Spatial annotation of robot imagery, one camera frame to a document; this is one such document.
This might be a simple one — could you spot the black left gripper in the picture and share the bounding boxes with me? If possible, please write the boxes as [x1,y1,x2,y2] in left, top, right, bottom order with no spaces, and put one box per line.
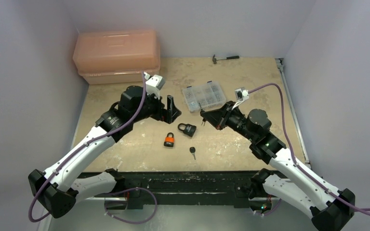
[132,88,180,124]

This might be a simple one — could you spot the bunch of black keys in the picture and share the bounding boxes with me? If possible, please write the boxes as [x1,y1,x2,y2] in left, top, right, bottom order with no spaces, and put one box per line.
[198,103,206,126]

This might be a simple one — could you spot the orange and black padlock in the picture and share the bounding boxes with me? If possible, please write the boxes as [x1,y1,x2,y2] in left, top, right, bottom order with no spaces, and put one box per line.
[163,132,175,147]

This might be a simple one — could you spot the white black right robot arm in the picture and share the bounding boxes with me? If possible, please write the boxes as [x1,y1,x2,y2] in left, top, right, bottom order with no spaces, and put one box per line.
[200,101,355,231]

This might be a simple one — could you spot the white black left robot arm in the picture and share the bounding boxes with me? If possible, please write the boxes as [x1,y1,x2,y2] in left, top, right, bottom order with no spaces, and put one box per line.
[28,86,181,222]

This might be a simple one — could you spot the single black key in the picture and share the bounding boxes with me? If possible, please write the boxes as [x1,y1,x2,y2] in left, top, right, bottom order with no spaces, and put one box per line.
[189,147,196,160]

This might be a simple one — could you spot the clear plastic screw organizer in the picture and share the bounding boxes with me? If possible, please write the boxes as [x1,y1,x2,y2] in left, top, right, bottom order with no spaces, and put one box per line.
[182,81,226,113]

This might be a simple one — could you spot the black Kaijing padlock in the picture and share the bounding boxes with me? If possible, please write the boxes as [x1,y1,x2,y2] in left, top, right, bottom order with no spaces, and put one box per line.
[177,123,197,137]

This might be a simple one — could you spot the small hammer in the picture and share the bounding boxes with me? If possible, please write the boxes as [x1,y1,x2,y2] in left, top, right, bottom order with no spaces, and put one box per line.
[212,54,240,64]

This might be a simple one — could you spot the pink plastic toolbox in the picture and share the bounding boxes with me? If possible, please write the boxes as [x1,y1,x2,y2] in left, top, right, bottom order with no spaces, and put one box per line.
[73,29,160,85]

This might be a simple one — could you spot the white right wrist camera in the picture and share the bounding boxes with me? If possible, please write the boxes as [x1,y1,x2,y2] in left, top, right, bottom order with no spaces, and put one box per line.
[232,87,249,110]

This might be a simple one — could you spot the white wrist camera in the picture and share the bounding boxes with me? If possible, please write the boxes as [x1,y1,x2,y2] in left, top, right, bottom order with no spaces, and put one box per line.
[232,87,249,110]
[144,72,166,99]

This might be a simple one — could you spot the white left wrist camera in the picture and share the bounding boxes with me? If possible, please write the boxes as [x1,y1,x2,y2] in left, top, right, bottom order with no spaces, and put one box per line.
[144,72,166,99]

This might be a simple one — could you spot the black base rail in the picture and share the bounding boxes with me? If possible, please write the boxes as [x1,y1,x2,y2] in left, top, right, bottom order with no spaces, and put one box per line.
[76,168,288,211]

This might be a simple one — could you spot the aluminium frame rail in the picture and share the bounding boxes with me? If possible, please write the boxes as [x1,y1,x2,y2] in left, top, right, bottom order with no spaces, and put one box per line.
[275,58,312,169]

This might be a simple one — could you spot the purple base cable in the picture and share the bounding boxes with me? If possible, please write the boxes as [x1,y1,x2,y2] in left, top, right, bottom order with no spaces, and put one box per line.
[104,187,158,225]

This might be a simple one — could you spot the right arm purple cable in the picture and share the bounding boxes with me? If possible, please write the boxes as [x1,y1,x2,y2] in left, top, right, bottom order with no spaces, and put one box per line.
[247,83,370,219]

